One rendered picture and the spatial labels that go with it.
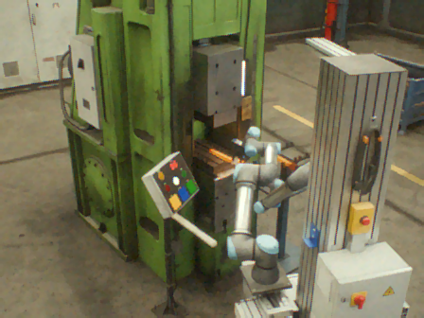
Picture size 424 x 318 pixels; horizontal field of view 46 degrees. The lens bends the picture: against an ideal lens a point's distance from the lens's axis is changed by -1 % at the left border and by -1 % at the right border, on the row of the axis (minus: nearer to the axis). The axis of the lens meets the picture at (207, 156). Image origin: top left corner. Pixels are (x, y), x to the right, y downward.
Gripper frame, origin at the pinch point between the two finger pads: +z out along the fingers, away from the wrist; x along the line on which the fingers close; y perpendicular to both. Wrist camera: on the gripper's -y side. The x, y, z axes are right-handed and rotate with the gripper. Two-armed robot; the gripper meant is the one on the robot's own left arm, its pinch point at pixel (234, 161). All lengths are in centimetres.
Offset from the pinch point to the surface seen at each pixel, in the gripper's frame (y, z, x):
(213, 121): -21.7, -22.6, -12.3
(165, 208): 16, -7, -69
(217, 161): -8.6, 7.2, -6.2
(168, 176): 1, -14, -59
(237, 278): 53, 86, 2
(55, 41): -445, 280, 96
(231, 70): -37, -51, 2
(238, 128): -24.9, 0.9, 22.9
